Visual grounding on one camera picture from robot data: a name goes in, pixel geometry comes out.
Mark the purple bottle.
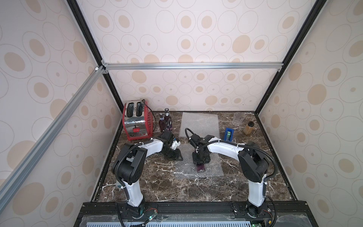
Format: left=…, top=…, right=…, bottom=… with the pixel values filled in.
left=196, top=164, right=206, bottom=174
left=164, top=108, right=173, bottom=131
left=158, top=113, right=167, bottom=132

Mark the blue tape dispenser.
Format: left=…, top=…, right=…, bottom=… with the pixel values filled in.
left=224, top=128, right=234, bottom=142

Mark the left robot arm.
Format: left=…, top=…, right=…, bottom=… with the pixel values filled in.
left=112, top=131, right=183, bottom=207

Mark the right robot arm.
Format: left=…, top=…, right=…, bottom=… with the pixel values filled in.
left=188, top=134, right=278, bottom=209

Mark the stack of bubble wrap sheets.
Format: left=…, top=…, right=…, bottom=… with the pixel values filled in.
left=179, top=112, right=220, bottom=138

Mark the red and chrome toaster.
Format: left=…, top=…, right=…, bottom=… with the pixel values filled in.
left=123, top=99, right=154, bottom=141

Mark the clear drinking glass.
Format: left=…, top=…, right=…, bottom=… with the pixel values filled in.
left=232, top=112, right=245, bottom=126

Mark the brown spice jar black lid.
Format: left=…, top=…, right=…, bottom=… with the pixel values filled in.
left=243, top=121, right=254, bottom=135

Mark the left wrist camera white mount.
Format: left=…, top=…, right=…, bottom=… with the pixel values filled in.
left=171, top=139, right=181, bottom=150

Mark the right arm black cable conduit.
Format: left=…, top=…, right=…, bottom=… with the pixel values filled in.
left=185, top=127, right=278, bottom=182

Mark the black toaster power cord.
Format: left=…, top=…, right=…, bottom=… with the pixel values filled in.
left=141, top=99, right=157, bottom=132

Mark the horizontal aluminium frame bar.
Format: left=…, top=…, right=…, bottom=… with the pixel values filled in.
left=104, top=62, right=284, bottom=71

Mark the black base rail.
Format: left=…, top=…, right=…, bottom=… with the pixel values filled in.
left=74, top=201, right=318, bottom=227

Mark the diagonal aluminium frame bar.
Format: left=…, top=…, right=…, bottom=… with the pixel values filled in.
left=1, top=65, right=105, bottom=212

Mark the black left frame post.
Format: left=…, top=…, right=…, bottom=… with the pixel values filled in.
left=66, top=0, right=124, bottom=112

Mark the black frame post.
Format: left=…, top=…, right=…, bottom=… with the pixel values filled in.
left=66, top=0, right=124, bottom=112
left=254, top=0, right=328, bottom=116

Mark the black right frame post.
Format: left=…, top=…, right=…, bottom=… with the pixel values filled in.
left=254, top=0, right=328, bottom=116

